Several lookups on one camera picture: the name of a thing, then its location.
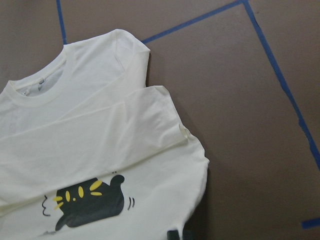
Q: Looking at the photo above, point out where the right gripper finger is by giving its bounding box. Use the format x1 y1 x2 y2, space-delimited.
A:
166 229 180 240

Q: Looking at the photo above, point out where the cream long-sleeve cat shirt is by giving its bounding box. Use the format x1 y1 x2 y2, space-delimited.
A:
0 29 209 240

